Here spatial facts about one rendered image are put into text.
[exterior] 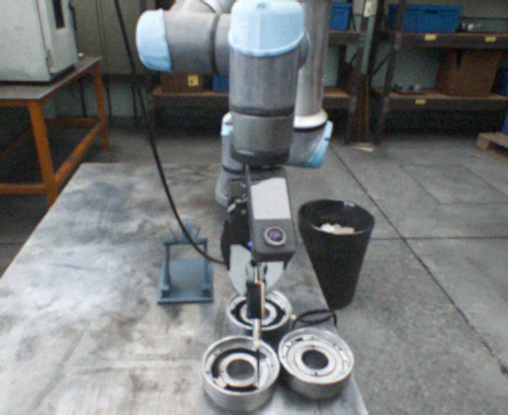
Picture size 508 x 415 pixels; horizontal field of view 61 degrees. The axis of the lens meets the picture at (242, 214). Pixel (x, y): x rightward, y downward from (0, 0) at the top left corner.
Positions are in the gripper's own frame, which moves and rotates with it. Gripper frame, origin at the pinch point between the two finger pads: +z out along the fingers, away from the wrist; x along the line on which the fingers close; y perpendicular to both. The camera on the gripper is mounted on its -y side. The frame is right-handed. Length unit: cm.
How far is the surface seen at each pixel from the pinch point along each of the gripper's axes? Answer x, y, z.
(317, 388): -7.9, -7.9, 10.0
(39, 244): 42, 35, 13
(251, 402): 1.0, -9.1, 10.6
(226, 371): 3.9, -3.5, 10.9
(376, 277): -81, 129, 94
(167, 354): 12.6, 2.2, 13.1
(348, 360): -13.5, -3.2, 10.1
